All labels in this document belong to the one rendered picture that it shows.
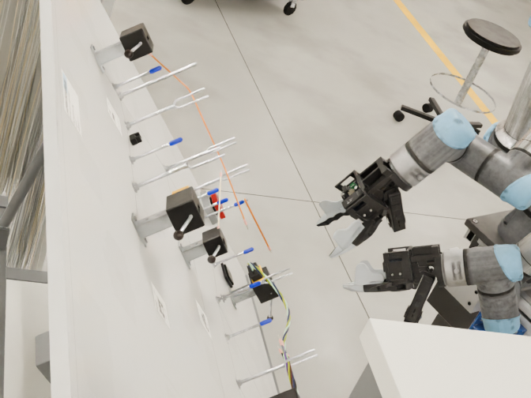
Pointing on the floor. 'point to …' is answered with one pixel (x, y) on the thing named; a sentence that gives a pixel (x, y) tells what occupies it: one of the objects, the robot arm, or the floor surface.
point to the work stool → (480, 29)
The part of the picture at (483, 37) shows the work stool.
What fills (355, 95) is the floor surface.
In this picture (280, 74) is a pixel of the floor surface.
